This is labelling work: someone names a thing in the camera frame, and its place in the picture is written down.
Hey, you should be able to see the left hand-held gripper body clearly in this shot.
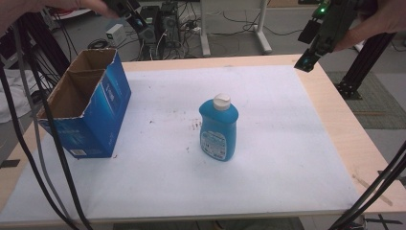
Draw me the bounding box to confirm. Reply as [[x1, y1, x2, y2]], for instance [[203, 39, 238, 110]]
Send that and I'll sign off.
[[103, 0, 142, 18]]

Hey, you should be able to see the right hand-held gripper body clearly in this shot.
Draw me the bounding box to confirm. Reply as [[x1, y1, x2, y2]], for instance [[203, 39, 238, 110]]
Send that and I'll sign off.
[[307, 0, 363, 56]]

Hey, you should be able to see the person's right hand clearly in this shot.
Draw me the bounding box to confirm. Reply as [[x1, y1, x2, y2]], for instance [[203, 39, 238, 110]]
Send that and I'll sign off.
[[333, 0, 406, 52]]

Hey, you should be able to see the person's left hand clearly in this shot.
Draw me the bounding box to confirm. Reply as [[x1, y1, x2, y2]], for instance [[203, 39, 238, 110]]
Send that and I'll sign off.
[[0, 0, 120, 35]]

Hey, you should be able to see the small white device box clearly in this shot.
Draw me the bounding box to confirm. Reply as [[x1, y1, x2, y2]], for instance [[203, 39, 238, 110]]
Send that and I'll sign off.
[[105, 23, 127, 48]]

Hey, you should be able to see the black computer tower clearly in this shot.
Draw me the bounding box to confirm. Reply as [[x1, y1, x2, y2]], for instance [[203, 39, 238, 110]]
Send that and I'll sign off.
[[138, 3, 182, 60]]

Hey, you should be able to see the black metal stand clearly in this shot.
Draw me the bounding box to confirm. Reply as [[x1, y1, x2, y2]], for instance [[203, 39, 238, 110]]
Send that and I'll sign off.
[[333, 32, 396, 100]]

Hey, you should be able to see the white power strip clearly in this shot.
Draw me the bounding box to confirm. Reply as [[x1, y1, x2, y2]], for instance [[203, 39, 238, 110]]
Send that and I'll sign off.
[[183, 20, 203, 35]]

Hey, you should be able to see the grey floor mat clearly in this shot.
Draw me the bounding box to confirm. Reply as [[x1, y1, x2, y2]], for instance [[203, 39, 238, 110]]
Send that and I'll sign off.
[[325, 70, 406, 130]]

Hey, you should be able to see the white felt mat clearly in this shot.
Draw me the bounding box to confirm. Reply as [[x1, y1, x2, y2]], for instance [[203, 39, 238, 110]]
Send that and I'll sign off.
[[0, 65, 362, 223]]

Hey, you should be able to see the blue open cardboard box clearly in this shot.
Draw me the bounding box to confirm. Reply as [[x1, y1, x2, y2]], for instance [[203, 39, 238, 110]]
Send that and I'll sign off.
[[36, 47, 132, 160]]

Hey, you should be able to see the blue bottle with white cap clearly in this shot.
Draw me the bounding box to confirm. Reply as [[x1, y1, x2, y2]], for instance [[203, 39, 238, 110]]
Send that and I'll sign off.
[[198, 93, 239, 162]]

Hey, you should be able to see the white cloth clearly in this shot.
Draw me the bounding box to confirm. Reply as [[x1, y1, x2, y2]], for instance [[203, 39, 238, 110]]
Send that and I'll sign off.
[[0, 68, 34, 125]]

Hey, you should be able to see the white table frame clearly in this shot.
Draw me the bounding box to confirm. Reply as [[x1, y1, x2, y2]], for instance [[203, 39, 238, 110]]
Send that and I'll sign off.
[[199, 0, 274, 58]]

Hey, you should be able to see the black cable bundle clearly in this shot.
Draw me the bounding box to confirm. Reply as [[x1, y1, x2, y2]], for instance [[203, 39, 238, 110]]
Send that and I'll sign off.
[[328, 140, 406, 230]]

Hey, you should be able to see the thick black cable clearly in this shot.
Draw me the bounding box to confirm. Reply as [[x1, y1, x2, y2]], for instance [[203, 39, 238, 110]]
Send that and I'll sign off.
[[27, 52, 94, 230], [0, 68, 79, 230]]

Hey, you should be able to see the grey cable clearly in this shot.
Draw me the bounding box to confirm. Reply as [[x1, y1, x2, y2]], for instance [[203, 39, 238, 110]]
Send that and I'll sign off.
[[11, 24, 71, 219]]

